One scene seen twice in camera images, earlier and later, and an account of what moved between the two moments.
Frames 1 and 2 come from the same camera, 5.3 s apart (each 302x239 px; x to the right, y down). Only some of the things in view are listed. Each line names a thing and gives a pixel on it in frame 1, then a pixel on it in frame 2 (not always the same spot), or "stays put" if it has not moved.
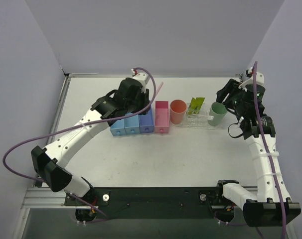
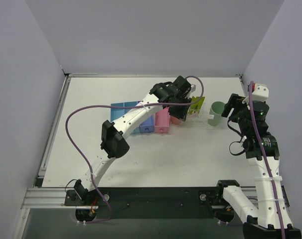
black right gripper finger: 232,86 -> 233,101
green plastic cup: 219,111 stays put
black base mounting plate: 152,203 stays put
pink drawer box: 161,118 stays put
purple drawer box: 146,121 stays put
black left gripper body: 143,100 -> 179,109
